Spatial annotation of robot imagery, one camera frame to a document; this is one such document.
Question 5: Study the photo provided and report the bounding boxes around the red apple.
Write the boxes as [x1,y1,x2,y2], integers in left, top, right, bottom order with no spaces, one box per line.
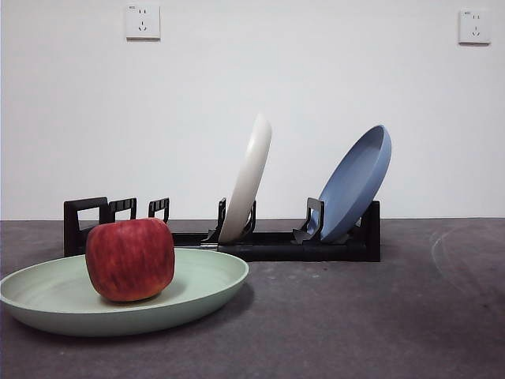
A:
[85,216,176,302]

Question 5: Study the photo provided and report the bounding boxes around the green plate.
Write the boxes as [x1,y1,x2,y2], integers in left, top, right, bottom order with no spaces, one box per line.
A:
[0,247,251,338]

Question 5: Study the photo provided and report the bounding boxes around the cream white plate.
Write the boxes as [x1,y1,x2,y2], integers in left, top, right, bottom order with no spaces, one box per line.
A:
[218,113,273,243]

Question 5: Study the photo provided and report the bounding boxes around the black plate rack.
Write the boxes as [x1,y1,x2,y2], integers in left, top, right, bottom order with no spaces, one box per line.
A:
[63,196,381,263]

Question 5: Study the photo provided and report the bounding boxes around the blue plate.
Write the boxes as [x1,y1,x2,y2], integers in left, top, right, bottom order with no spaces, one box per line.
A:
[317,124,393,243]

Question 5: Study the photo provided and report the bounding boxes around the white wall socket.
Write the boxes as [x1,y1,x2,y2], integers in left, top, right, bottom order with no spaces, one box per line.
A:
[125,2,162,42]
[458,9,492,46]

